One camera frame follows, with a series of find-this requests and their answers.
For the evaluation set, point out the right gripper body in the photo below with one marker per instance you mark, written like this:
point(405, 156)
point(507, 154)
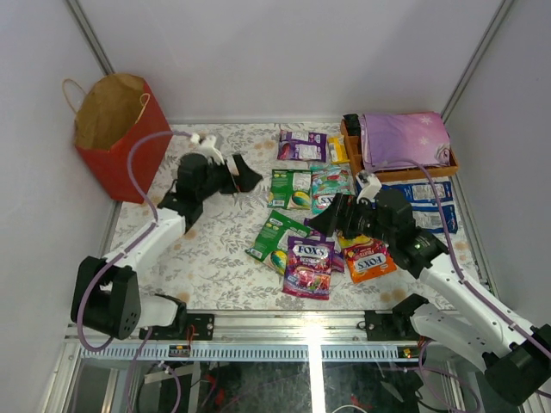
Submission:
point(362, 221)

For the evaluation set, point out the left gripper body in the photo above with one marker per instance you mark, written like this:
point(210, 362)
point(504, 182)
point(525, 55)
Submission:
point(235, 175)

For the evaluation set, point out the orange Fox's candy bag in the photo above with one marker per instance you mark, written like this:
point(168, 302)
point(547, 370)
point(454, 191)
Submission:
point(367, 258)

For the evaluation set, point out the green white snack packet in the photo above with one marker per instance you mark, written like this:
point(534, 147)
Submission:
point(327, 181)

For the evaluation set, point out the purple snack packet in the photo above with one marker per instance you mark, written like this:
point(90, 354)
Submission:
point(337, 261)
point(302, 146)

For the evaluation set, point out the green yellow snack bag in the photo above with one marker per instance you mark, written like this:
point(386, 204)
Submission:
point(290, 189)

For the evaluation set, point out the colourful snack packet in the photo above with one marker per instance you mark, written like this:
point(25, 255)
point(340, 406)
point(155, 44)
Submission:
point(308, 269)

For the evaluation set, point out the blue chips bag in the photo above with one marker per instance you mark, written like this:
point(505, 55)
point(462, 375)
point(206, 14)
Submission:
point(424, 206)

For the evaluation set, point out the yellow snack packet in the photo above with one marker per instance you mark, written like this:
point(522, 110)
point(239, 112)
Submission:
point(337, 150)

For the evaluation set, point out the red paper bag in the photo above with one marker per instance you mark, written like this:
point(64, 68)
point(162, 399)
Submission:
point(119, 116)

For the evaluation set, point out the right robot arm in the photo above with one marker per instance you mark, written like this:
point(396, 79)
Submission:
point(512, 353)

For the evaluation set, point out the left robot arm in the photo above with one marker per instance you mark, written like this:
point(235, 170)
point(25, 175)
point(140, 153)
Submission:
point(107, 298)

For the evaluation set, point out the floral table mat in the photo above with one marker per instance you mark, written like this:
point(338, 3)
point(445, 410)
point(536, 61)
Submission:
point(208, 267)

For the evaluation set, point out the purple folded cloth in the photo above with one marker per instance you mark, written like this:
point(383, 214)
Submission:
point(397, 141)

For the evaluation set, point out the black items in tray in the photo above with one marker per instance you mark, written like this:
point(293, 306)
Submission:
point(352, 125)

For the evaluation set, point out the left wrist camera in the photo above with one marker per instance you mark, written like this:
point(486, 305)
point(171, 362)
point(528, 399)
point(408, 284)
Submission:
point(206, 145)

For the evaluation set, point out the aluminium rail frame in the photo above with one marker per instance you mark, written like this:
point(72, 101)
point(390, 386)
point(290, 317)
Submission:
point(244, 336)

